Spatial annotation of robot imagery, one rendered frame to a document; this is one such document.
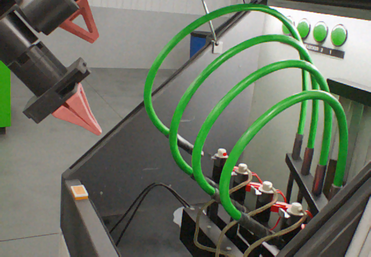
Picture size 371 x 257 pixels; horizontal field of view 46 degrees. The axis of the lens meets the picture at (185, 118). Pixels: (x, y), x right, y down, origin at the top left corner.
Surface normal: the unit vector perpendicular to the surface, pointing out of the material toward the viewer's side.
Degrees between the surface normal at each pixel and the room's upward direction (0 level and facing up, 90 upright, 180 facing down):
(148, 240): 0
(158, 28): 90
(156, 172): 90
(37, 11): 87
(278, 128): 90
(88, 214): 0
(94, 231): 0
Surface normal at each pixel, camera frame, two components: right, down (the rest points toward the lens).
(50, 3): 0.17, 0.25
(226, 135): 0.43, 0.30
